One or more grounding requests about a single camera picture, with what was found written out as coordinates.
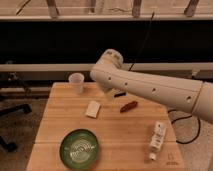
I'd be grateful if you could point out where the white tube bottle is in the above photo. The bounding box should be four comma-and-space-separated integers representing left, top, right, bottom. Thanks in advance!
149, 121, 166, 161

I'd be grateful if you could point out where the black hanging cable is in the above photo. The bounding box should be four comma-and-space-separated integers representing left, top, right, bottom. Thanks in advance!
128, 12, 156, 72

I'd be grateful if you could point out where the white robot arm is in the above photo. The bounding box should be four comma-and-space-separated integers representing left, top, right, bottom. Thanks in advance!
90, 49, 213, 124

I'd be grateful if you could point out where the white rectangular block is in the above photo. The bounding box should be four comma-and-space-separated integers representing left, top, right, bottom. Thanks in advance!
85, 101, 100, 118

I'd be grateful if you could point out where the red chili pepper toy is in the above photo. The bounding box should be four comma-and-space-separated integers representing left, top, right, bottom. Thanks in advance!
120, 101, 138, 113

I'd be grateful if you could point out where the black rectangular eraser block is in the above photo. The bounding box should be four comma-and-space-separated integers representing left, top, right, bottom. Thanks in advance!
114, 92, 126, 98

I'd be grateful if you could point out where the translucent white cup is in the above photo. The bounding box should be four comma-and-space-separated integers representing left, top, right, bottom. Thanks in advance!
68, 73, 84, 94

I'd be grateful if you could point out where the black office chair base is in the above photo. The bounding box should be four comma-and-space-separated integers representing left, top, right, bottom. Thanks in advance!
0, 95, 32, 152

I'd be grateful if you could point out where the black floor cable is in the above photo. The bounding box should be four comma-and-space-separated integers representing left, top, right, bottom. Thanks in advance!
167, 109, 202, 146

